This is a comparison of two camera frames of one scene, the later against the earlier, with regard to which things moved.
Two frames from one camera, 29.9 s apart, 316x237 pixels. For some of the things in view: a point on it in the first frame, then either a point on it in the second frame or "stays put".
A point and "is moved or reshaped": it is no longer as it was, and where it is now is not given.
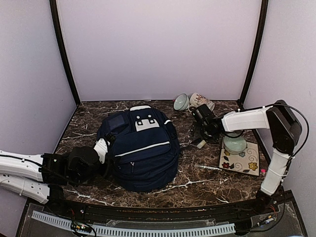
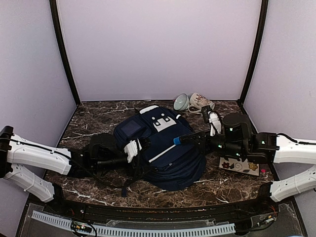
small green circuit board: [76, 225] stays put
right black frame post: [262, 24] stays put
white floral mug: [197, 99] stays put
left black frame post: [63, 50] stays put
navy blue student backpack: [144, 155] is moved or reshaped
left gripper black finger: [110, 138] -> [145, 142]
